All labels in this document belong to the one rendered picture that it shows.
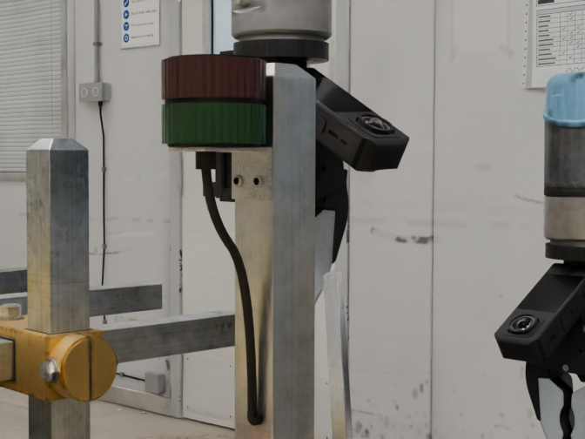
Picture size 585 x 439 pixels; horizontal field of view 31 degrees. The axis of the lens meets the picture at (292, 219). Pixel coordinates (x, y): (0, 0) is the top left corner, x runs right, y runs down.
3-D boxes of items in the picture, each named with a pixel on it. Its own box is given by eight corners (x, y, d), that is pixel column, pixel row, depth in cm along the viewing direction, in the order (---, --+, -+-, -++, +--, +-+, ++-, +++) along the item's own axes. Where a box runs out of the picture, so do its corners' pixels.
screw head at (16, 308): (16, 316, 90) (16, 301, 90) (29, 319, 89) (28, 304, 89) (-7, 318, 89) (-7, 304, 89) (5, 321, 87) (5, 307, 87)
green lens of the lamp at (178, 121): (221, 145, 65) (221, 109, 65) (287, 144, 61) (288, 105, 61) (140, 144, 61) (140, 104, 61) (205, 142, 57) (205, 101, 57)
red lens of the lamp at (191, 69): (221, 104, 65) (221, 68, 65) (288, 100, 61) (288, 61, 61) (140, 99, 61) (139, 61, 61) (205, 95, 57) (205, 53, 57)
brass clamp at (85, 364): (35, 371, 92) (34, 313, 92) (124, 396, 82) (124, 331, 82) (-32, 381, 88) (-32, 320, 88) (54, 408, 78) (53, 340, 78)
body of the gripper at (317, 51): (274, 203, 86) (274, 52, 86) (351, 205, 80) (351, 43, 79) (199, 205, 81) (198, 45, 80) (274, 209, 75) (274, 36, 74)
